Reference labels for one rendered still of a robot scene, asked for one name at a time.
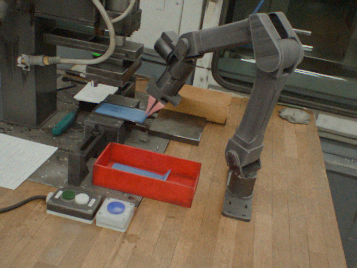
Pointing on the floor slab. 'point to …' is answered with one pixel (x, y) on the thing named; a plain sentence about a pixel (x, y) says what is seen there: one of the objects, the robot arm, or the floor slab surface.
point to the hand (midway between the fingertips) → (147, 113)
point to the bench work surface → (196, 212)
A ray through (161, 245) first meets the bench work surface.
